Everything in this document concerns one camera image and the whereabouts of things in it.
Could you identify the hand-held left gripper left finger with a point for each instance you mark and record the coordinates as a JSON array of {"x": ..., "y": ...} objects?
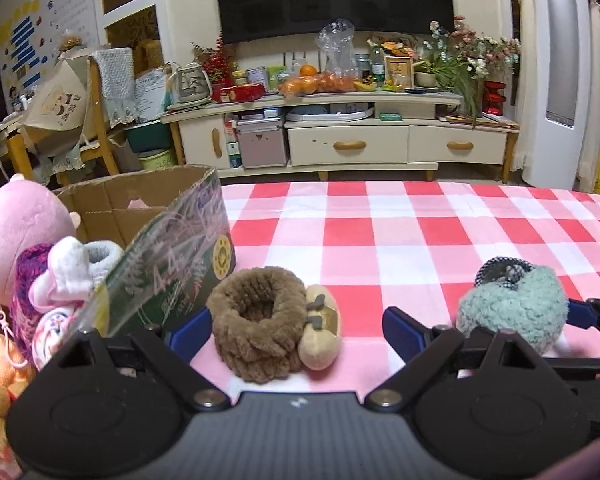
[{"x": 192, "y": 327}]

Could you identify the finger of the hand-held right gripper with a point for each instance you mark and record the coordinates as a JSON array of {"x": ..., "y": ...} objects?
[
  {"x": 577, "y": 312},
  {"x": 590, "y": 367}
]

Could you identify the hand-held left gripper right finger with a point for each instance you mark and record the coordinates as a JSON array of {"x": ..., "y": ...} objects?
[{"x": 400, "y": 325}]

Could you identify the brown knitted slipper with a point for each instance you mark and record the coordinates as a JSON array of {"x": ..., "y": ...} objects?
[{"x": 240, "y": 340}]

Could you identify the teal fuzzy slipper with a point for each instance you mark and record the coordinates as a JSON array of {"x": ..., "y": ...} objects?
[{"x": 510, "y": 310}]

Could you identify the printed cardboard box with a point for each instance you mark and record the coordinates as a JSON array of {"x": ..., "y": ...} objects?
[{"x": 180, "y": 260}]

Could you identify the grey white knitted bootie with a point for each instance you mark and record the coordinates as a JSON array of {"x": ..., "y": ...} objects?
[{"x": 102, "y": 255}]

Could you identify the magenta knitted sock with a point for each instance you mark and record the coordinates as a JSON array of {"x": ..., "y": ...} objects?
[{"x": 27, "y": 280}]

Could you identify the orange knitted toy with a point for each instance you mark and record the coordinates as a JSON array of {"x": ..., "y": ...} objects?
[{"x": 0, "y": 360}]

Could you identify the pink plush doll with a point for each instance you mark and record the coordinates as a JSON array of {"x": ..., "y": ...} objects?
[{"x": 15, "y": 220}]

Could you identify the red checked tablecloth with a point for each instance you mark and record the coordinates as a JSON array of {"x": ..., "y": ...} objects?
[{"x": 380, "y": 235}]

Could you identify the cream bucket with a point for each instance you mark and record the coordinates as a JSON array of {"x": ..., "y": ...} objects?
[{"x": 157, "y": 160}]

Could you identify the cream television cabinet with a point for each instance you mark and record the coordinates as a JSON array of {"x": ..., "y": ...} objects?
[{"x": 345, "y": 145}]

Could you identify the grey metal case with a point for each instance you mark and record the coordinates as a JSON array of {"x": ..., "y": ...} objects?
[{"x": 262, "y": 145}]

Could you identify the dark green pot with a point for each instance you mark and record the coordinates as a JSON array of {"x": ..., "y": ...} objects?
[{"x": 147, "y": 135}]

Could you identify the small green packet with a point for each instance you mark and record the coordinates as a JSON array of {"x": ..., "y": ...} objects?
[{"x": 391, "y": 117}]

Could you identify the white flat tray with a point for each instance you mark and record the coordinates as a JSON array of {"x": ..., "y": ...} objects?
[{"x": 330, "y": 114}]

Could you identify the wooden chair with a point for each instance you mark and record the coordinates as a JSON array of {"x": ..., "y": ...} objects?
[{"x": 100, "y": 125}]

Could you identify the red vase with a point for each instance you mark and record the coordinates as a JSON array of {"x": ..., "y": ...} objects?
[{"x": 494, "y": 97}]

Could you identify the cream curtain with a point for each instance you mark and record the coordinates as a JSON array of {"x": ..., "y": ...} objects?
[{"x": 522, "y": 85}]

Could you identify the white printed paper bag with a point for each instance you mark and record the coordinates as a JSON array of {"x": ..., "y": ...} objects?
[{"x": 150, "y": 92}]

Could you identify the red gift box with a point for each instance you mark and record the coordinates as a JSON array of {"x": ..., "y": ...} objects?
[{"x": 242, "y": 92}]

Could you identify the yellow banana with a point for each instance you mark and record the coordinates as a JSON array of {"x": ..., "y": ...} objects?
[{"x": 365, "y": 86}]

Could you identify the glass kettle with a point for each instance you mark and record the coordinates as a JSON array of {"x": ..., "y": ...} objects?
[{"x": 190, "y": 85}]

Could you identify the green potted plant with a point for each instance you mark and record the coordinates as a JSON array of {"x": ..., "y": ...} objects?
[{"x": 450, "y": 80}]

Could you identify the white standing air conditioner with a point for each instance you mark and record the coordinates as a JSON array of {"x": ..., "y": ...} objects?
[{"x": 560, "y": 60}]

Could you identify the yellow lid jar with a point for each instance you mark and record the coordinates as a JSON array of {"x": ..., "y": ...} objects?
[{"x": 239, "y": 77}]

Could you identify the white lace chair cover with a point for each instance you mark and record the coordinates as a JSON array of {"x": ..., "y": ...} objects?
[{"x": 115, "y": 85}]

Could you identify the cartoon bouquet wrapping paper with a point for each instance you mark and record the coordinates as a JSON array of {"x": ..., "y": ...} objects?
[{"x": 55, "y": 110}]

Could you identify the pile of oranges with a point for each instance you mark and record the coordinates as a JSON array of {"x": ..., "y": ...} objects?
[{"x": 305, "y": 82}]

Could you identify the clear water bottle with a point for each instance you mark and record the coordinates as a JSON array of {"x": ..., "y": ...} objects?
[{"x": 377, "y": 65}]

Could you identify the green carton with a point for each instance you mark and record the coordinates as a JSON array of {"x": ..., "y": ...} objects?
[{"x": 275, "y": 77}]

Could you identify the red berry bouquet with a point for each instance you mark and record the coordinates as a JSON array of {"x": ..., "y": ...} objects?
[{"x": 215, "y": 60}]

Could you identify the orange flower arrangement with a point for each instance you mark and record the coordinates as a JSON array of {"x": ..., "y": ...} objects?
[{"x": 397, "y": 49}]

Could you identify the pink artificial flowers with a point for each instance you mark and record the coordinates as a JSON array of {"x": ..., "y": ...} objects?
[{"x": 485, "y": 50}]

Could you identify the wooden picture frame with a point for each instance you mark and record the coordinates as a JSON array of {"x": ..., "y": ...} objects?
[{"x": 398, "y": 74}]

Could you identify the wall poster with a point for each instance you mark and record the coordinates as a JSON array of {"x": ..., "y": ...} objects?
[{"x": 30, "y": 35}]

